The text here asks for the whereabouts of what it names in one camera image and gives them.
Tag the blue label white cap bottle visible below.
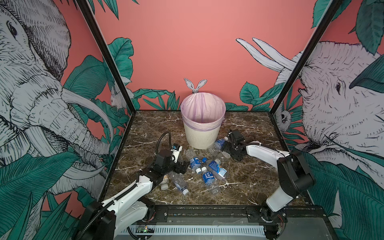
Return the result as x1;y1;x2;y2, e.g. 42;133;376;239
185;149;202;174

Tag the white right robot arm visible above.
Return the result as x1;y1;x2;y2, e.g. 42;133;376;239
221;130;316;223

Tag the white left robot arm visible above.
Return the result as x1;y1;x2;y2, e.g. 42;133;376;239
72;148;189;240

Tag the blue label bottle by bin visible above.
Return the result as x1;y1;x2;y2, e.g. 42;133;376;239
211;137;229;152

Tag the white ribbed trash bin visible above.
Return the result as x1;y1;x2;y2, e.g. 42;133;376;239
184;122;221;150

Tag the purple plastic bin liner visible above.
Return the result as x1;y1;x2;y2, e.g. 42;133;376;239
180;78;226;132

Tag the clear crushed bottle blue cap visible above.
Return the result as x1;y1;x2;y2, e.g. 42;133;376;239
168;172;189;195

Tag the beige label pill bottle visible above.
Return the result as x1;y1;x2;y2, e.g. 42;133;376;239
159;175;169;191

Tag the front blue label bottle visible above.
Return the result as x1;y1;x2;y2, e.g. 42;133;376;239
201;167;221;195

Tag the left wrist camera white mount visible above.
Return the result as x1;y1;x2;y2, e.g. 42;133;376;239
171;144;183;163

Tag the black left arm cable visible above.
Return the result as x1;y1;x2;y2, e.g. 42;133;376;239
155;131;172;155

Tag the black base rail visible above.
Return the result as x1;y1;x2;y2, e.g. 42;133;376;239
147;205;330;228

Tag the black frame post left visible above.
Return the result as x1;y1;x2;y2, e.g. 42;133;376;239
76;0;137;116

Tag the black frame post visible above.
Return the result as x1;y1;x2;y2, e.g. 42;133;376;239
269;0;343;115
76;0;137;116

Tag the black frame post right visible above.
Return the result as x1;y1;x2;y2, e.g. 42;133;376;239
269;0;343;115

